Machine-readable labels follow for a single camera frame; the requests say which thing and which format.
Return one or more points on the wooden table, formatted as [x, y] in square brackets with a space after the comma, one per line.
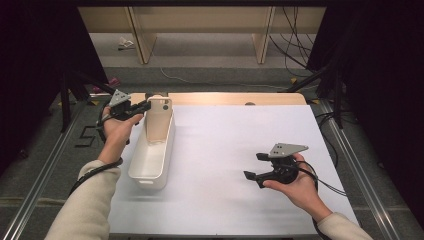
[233, 99]

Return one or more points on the purple object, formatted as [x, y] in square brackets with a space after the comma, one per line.
[113, 81]

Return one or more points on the black metal stand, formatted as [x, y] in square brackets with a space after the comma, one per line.
[65, 100]
[338, 100]

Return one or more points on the black curtain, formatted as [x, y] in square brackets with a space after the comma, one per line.
[33, 66]
[383, 83]

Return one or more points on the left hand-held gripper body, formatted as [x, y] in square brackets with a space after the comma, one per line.
[120, 108]

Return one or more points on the person's right hand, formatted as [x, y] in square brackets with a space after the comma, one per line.
[303, 193]

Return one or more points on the wooden shelf unit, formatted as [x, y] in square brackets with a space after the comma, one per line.
[200, 20]

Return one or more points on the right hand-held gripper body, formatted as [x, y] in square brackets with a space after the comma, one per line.
[281, 170]

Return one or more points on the person's left hand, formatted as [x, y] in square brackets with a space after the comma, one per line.
[115, 136]

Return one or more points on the crumpled white paper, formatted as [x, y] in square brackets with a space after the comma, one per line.
[125, 43]

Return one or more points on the white plastic storage box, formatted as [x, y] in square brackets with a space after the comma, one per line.
[150, 163]

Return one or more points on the beige phone case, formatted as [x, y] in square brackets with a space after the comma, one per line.
[158, 123]

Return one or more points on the white table cover sheet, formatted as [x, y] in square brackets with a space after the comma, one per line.
[226, 140]

